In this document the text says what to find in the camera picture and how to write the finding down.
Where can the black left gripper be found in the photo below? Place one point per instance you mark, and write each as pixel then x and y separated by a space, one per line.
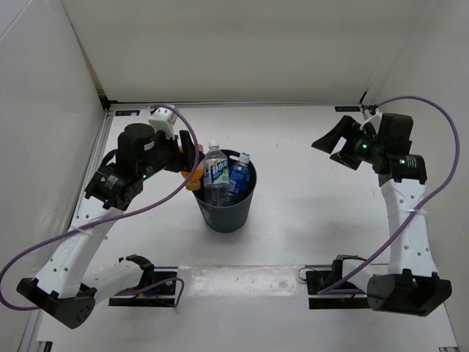
pixel 189 153

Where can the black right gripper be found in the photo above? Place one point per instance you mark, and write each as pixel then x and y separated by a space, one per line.
pixel 347 128

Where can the orange plastic bottle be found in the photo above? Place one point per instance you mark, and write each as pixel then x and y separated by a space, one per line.
pixel 194 183

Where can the clear green label bottle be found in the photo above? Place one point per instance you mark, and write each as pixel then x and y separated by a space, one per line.
pixel 216 176

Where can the blue label plastic bottle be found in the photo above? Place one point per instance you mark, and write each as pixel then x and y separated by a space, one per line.
pixel 239 175

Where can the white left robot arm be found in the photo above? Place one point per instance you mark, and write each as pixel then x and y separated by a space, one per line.
pixel 61 287

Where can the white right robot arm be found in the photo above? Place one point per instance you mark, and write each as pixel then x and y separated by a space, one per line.
pixel 412 285

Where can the dark grey plastic bin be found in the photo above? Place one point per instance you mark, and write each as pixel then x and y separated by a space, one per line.
pixel 232 217

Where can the blue corner sticker right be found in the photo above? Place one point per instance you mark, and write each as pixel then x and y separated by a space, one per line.
pixel 347 108

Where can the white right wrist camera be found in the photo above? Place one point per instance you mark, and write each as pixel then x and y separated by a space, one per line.
pixel 374 113

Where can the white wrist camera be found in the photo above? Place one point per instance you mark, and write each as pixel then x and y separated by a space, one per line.
pixel 374 113
pixel 162 119

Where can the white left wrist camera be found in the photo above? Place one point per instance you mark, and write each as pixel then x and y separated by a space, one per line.
pixel 162 119

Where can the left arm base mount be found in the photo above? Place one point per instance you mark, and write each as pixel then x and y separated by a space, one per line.
pixel 162 289

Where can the aluminium frame rail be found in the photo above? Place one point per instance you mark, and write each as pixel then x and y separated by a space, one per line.
pixel 29 340

